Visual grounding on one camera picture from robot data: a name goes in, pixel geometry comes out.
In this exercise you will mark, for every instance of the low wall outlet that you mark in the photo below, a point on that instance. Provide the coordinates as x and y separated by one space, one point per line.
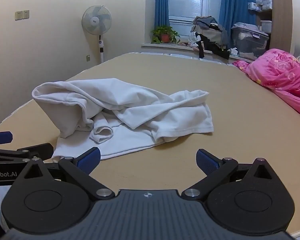
88 58

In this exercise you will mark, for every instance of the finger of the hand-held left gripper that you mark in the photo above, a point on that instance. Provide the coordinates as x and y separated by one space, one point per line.
40 151
1 138

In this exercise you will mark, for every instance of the clear plastic storage box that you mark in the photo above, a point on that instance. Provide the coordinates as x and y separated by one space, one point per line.
250 42

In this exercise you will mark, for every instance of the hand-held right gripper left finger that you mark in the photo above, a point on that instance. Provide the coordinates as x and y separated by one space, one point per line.
88 158

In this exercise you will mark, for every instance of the tissue box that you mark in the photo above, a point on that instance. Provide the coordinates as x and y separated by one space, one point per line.
233 51

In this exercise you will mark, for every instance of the white storage bin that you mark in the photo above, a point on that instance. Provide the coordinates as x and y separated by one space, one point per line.
267 26

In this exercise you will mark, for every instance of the white t-shirt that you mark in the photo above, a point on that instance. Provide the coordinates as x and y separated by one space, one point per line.
140 115

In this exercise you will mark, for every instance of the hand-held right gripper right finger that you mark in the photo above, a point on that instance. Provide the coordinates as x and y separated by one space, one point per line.
206 161

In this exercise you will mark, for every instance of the narrow blue curtain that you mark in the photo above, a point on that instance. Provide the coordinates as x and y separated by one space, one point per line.
161 2

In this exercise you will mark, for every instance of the stack of white boxes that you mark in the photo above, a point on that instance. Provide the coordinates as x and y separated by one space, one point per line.
262 2

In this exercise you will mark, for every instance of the white standing fan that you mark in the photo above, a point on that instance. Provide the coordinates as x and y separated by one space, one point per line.
96 20

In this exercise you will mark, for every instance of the window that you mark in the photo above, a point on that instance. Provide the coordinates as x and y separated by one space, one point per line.
185 0

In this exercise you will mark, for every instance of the potted green plant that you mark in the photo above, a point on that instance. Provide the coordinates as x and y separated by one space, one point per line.
165 33

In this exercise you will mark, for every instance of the pink floral quilt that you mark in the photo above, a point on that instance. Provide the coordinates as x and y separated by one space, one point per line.
277 72

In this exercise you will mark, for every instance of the windowsill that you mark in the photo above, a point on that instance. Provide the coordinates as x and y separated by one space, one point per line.
165 45

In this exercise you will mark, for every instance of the wooden shelf unit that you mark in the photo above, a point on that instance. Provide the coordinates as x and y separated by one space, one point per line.
281 10

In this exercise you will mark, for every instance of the wide blue curtain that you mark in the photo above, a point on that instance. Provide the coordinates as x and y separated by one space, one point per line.
235 2

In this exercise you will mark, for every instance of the pile of dark clothes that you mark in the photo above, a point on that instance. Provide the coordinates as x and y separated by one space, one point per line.
210 33

